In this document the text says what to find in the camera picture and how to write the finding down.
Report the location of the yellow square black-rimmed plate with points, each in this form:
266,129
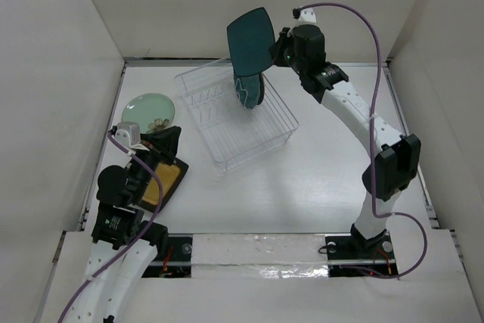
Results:
171,177

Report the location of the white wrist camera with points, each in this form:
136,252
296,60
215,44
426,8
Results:
304,16
128,134

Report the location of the light green glass plate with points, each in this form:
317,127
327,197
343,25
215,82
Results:
151,111

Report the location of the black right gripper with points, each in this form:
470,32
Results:
285,36

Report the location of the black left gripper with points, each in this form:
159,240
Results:
162,142

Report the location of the teal square plate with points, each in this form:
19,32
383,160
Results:
250,37

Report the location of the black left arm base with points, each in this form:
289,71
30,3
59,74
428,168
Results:
175,262

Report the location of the blue round floral plate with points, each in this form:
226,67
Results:
261,88

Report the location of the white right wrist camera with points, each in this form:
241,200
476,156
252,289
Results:
304,16

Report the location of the teal scalloped round plate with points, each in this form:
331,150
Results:
247,89

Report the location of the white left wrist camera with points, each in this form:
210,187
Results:
128,134

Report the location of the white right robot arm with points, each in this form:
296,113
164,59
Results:
394,156

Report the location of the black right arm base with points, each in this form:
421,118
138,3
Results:
350,255

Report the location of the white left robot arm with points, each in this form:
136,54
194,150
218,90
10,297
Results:
125,237

